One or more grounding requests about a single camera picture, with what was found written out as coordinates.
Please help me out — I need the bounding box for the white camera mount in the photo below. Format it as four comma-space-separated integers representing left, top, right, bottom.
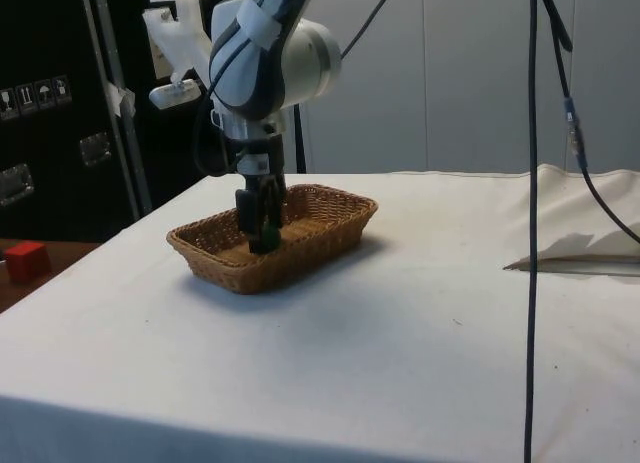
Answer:
141, 0, 212, 110

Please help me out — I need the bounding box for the black cable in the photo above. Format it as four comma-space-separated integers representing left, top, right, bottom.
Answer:
536, 0, 640, 245
521, 0, 540, 463
192, 57, 239, 178
339, 0, 398, 61

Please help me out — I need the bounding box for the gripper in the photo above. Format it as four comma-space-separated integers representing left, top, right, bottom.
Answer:
233, 136, 287, 257

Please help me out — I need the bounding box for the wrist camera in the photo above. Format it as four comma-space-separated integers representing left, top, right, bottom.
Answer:
209, 106, 289, 141

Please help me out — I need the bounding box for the rectangular wicker basket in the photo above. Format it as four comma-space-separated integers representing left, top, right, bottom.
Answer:
165, 183, 380, 296

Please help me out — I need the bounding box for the red cube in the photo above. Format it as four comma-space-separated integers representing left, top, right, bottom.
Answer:
3, 242, 53, 285

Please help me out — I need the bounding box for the black cabinet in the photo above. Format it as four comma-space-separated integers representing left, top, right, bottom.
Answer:
0, 0, 211, 244

